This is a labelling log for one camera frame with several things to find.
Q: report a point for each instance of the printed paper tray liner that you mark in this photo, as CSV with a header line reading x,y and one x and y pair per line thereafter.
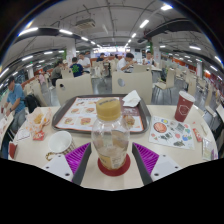
x,y
81,115

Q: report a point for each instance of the white checked mug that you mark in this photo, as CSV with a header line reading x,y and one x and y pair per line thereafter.
x,y
60,141

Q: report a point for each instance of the beige chair with round hole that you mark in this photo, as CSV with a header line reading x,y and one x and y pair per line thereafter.
x,y
75,88
135,83
169,80

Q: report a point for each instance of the clear bottle with yellow cap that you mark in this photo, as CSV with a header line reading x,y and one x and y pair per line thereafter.
x,y
110,136

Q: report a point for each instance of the red paper cup with lid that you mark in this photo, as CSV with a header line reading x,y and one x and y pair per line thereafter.
x,y
183,108

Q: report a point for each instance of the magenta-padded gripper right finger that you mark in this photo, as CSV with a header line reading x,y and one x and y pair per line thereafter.
x,y
145,158

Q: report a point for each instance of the white printed sticker sheet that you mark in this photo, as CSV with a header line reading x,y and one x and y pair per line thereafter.
x,y
171,133

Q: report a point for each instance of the ceiling air conditioner unit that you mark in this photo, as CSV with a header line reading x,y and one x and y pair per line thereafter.
x,y
85,23

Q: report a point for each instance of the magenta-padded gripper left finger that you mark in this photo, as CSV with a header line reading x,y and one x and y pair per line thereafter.
x,y
78,157

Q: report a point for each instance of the clear plastic packet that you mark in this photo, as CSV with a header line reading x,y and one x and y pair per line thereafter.
x,y
207,149

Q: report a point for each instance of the ceiling strip lights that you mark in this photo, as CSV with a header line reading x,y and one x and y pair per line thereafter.
x,y
65,32

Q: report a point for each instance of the person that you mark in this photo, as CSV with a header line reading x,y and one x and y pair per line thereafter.
x,y
124,64
84,62
16,100
56,73
148,60
76,69

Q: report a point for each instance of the small red carton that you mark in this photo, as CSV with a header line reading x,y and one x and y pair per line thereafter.
x,y
39,136

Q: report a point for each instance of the flat round red coaster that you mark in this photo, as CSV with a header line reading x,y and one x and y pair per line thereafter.
x,y
126,166

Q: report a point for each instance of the white printed receipt paper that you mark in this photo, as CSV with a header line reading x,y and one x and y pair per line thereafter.
x,y
22,135

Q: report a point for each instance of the red sauce packet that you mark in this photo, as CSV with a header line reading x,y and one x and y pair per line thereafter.
x,y
197,135

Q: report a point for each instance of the orange paper food wrapper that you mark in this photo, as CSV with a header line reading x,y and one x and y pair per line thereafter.
x,y
38,119

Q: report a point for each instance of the black backpack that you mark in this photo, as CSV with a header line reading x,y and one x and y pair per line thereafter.
x,y
32,102

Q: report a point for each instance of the white crumpled napkin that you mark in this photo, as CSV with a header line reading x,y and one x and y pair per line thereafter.
x,y
132,99

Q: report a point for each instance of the dark plastic food tray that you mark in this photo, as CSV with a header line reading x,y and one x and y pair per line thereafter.
x,y
146,116

